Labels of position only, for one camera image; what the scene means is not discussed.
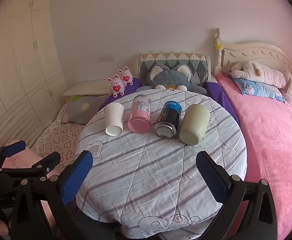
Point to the pink labelled glass jar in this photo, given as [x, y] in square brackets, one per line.
[139, 121]

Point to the cream wardrobe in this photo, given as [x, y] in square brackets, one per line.
[31, 79]

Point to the striped white quilt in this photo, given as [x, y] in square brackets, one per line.
[151, 185]

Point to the heart patterned sheet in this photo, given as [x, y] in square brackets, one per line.
[60, 137]

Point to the cream wooden headboard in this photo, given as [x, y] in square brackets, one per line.
[261, 52]

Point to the white pink pig plush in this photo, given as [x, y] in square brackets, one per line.
[254, 71]

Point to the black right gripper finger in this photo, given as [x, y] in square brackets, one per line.
[48, 163]

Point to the white paper cup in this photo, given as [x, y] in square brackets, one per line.
[114, 113]

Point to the white wall socket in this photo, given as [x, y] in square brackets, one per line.
[106, 58]

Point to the pale green ceramic cup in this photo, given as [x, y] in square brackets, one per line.
[194, 124]

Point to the black blue drink can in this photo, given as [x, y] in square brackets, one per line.
[168, 121]

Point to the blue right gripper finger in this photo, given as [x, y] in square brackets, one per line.
[14, 148]

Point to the pink bunny plush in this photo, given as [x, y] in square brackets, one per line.
[117, 87]
[126, 76]

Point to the pink fleece blanket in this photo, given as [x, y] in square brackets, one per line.
[266, 125]

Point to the pink bunny plush front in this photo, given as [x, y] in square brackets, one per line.
[117, 87]

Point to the grey daisy pillow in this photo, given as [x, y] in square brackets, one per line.
[83, 109]

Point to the purple bed sheet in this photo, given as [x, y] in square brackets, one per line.
[213, 89]

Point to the blue cartoon pillow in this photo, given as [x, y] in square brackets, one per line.
[259, 89]

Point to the yellow star sticker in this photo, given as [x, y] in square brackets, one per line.
[218, 46]

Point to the diamond patterned cushion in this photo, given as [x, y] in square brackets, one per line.
[199, 64]

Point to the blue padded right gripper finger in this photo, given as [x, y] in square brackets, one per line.
[214, 175]
[73, 176]

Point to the pink bunny plush rear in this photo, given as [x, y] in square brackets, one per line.
[126, 76]

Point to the grey cat plush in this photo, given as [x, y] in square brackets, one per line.
[178, 78]

